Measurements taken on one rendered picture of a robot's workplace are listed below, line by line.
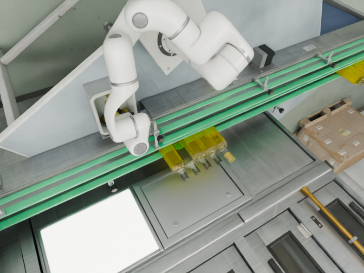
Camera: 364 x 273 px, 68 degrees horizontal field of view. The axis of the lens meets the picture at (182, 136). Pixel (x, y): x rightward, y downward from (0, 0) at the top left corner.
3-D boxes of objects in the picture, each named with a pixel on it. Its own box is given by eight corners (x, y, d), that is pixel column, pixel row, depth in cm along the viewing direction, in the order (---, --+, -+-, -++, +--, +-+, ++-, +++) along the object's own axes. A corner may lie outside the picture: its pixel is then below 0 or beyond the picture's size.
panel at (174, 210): (38, 232, 115) (58, 313, 96) (35, 229, 112) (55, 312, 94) (212, 149, 145) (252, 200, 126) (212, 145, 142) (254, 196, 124)
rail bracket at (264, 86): (250, 81, 137) (267, 96, 130) (253, 69, 131) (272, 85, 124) (256, 78, 138) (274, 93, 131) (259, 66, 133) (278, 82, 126)
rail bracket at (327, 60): (313, 56, 153) (332, 69, 145) (318, 45, 147) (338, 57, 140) (318, 54, 154) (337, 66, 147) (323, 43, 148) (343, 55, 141)
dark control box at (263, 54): (249, 60, 145) (259, 69, 141) (252, 47, 139) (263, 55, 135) (260, 56, 148) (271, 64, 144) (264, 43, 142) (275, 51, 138)
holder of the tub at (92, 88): (97, 130, 124) (103, 142, 120) (82, 84, 102) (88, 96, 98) (132, 117, 129) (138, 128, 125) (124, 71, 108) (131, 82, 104)
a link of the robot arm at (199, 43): (166, 38, 82) (201, -5, 79) (215, 87, 93) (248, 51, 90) (173, 41, 73) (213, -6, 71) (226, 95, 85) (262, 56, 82)
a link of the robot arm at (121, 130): (131, 71, 87) (142, 126, 99) (92, 81, 82) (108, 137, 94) (141, 78, 81) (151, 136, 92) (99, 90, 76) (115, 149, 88)
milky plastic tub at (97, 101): (95, 123, 119) (102, 137, 115) (82, 84, 102) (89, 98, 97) (131, 110, 125) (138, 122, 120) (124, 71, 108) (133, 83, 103)
